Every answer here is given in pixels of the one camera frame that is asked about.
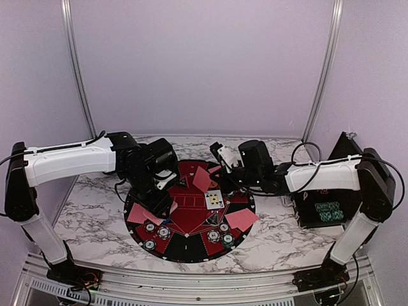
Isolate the aluminium front rail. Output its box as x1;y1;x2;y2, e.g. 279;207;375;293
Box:
11;254;384;305

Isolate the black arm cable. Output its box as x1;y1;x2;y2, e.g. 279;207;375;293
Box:
290;142;405;211
0;129;108;166

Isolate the red brown poker chip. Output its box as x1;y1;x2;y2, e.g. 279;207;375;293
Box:
145;223;156;233
219;223;230;233

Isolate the right aluminium frame post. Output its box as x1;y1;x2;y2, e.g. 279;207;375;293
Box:
302;0;344;141

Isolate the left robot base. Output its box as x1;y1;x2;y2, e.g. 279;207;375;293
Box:
47;261;102;291

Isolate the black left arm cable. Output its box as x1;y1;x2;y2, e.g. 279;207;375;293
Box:
0;129;108;166

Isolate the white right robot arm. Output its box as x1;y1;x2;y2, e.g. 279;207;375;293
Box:
210;140;395;286

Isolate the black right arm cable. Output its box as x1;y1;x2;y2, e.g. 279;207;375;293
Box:
290;142;405;211

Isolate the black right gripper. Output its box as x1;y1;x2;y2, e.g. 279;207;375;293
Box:
210;163;262;194

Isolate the black poker chip case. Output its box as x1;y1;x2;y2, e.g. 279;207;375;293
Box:
293;131;377;229

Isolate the clear round dealer button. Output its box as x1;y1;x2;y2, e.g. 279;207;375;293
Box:
204;212;222;226

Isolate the face up playing card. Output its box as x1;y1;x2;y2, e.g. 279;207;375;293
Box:
204;190;225;210

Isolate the round red black poker mat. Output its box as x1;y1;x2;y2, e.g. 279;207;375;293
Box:
124;159;256;263

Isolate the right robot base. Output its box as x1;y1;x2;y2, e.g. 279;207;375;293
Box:
292;264;350;292

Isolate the left aluminium frame post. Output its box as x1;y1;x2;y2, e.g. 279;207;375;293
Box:
61;0;96;138

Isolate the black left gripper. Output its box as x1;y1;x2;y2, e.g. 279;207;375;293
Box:
124;168;174;219

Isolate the red playing card deck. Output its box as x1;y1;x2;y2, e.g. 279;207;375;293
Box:
170;201;178;214

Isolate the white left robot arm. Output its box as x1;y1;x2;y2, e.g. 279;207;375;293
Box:
4;131;180;284

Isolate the aluminium frame post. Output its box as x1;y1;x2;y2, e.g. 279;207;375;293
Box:
61;0;96;138
302;0;344;141

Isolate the single red playing card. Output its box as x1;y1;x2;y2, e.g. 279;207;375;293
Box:
127;203;156;224

